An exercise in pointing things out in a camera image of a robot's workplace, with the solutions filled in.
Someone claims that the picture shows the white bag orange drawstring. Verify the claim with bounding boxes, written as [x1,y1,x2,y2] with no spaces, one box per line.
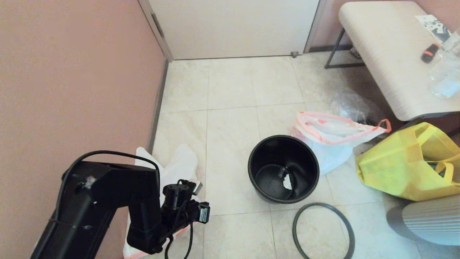
[290,111,392,176]
[123,144,205,259]

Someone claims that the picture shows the black trash bin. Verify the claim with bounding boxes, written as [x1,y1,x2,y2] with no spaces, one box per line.
[247,135,320,204]

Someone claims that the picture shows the yellow tote bag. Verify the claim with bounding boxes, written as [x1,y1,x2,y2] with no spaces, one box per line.
[355,122,460,202]

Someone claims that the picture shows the white door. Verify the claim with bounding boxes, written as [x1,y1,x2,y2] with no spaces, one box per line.
[148,0,320,60]

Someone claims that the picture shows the grey ribbed round object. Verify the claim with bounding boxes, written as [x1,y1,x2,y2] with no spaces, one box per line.
[386,195,460,247]

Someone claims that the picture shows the beige table with metal legs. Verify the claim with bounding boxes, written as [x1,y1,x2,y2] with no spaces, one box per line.
[325,1,460,122]

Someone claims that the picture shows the black and orange small device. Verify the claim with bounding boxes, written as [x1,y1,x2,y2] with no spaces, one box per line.
[421,43,440,64]

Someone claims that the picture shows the clear plastic bottle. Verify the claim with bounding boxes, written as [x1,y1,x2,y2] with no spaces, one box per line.
[428,31,460,99]

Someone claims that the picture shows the black and white leaflet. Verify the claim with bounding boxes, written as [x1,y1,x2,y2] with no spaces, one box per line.
[415,14,451,44]

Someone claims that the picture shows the empty white bag orange drawstring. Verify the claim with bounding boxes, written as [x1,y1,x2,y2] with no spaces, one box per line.
[123,144,205,259]

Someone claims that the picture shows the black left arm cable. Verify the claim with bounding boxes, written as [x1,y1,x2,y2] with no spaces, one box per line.
[59,150,196,259]

